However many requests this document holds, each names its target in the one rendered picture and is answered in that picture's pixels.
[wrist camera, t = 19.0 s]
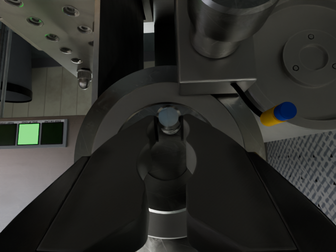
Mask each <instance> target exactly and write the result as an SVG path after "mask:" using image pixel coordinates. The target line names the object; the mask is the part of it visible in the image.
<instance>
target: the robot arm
mask: <svg viewBox="0 0 336 252"><path fill-rule="evenodd" d="M180 129H181V141H183V142H184V143H185V144H186V167H187V168H188V169H189V170H190V172H191V173H192V176H191V177H190V178H189V180H188V181H187V183H186V229H187V240H188V242H189V244H190V245H191V246H192V247H193V248H194V249H195V250H197V251H198V252H336V225H335V224H334V223H333V222H332V221H331V220H330V219H329V218H328V216H327V215H326V214H324V213H323V212H322V211H321V210H320V209H319V208H318V207H317V206H316V205H315V204H314V203H313V202H312V201H311V200H310V199H308V198H307V197H306V196H305V195H304V194H303V193H302V192H300V191H299V190H298V189H297V188H296V187H295V186H294V185H292V184H291V183H290V182H289V181H288V180H287V179H286V178H285V177H283V176H282V175H281V174H280V173H279V172H278V171H277V170H275V169H274V168H273V167H272V166H271V165H270V164H269V163H267V162H266V161H265V160H264V159H263V158H262V157H261V156H259V155H258V154H257V153H256V152H247V151H246V150H245V149H244V148H243V147H242V146H241V145H240V144H239V143H237V142H236V141H235V140H234V139H232V138H231V137H229V136H228V135H227V134H225V133H224V132H222V131H220V130H219V129H217V128H215V127H213V126H211V125H209V124H208V123H206V122H204V121H202V120H200V119H198V118H197V117H195V116H193V115H191V114H184V115H181V116H180ZM159 132H160V126H159V125H158V123H157V117H156V116H155V115H148V116H146V117H144V118H142V119H141V120H139V121H137V122H135V123H134V124H132V125H130V126H129V127H127V128H125V129H124V130H122V131H120V132H119V133H117V134H115V135H114V136H113V137H111V138H110V139H108V140H107V141H106V142H104V143H103V144H102V145H101V146H100V147H99V148H98V149H97V150H95V151H94V152H93V153H92V154H91V155H90V156H82V157H81V158H80V159H78V160H77V161H76V162H75V163H74V164H73V165H72V166H71V167H70V168H68V169H67V170H66V171H65V172H64V173H63V174H62V175H61V176H60V177H58V178H57V179H56V180H55V181H54V182H53V183H52V184H51V185H50V186H48V187H47V188H46V189H45V190H44V191H43V192H42V193H41V194H39V195H38V196H37V197H36V198H35V199H34V200H33V201H32V202H31V203H29V204H28V205H27V206H26V207H25V208H24V209H23V210H22V211H21V212H20V213H19V214H18V215H17V216H16V217H15V218H14V219H13V220H12V221H11V222H10V223H9V224H8V225H7V226H6V227H5V228H4V229H3V230H2V231H1V233H0V252H136V251H138V250H139V249H141V248H142V247H143V246H144V245H145V243H146V242H147V239H148V232H149V220H150V211H149V204H148V198H147V191H146V185H145V182H144V178H145V176H146V174H147V173H148V172H149V170H150V169H151V168H152V157H151V149H152V147H153V146H154V145H155V144H156V142H159Z"/></svg>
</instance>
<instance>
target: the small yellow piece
mask: <svg viewBox="0 0 336 252"><path fill-rule="evenodd" d="M230 85H231V86H232V87H233V88H234V89H235V90H236V92H237V93H238V94H239V96H240V97H241V98H242V100H243V101H244V102H245V104H246V105H247V106H248V107H249V108H250V109H251V110H252V111H253V112H254V113H255V114H256V115H257V116H258V117H260V121H261V123H262V124H263V125H265V126H267V127H270V126H274V125H277V124H280V123H283V122H285V121H287V120H289V119H292V118H293V117H295V115H296V114H297V108H296V106H295V105H294V104H293V103H291V102H283V103H281V104H278V105H276V106H274V107H272V108H270V109H268V110H266V111H264V112H261V111H260V110H259V109H258V108H256V107H255V106H254V105H253V103H252V102H251V101H250V100H249V98H248V97H247V96H246V94H245V93H244V92H243V90H242V89H241V88H240V87H239V86H238V85H237V84H236V83H231V84H230Z"/></svg>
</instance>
